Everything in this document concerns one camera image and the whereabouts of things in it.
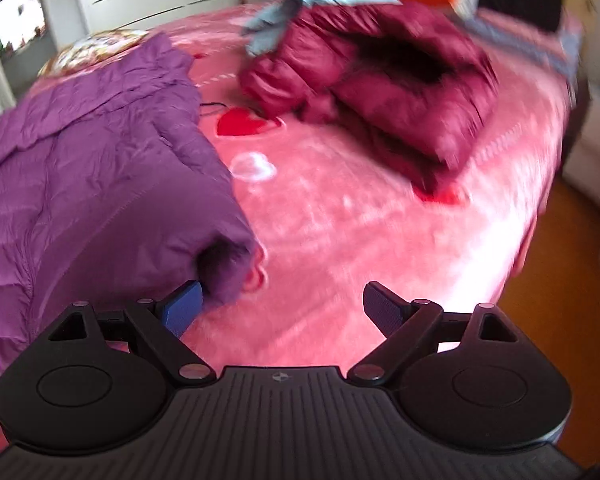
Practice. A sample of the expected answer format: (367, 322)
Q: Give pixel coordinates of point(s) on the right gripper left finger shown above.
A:
(155, 328)

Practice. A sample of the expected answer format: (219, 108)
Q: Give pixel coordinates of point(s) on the patterned yellow pillow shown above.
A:
(91, 50)

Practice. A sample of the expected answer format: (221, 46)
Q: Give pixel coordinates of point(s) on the light blue down jacket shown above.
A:
(268, 26)

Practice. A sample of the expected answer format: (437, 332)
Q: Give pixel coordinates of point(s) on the purple down jacket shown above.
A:
(109, 192)

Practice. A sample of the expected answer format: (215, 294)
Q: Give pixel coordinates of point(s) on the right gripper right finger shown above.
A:
(410, 329)

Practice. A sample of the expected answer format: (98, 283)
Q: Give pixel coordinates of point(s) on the dark red down jacket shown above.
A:
(412, 88)

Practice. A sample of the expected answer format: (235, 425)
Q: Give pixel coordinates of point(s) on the pink bed blanket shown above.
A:
(328, 219)

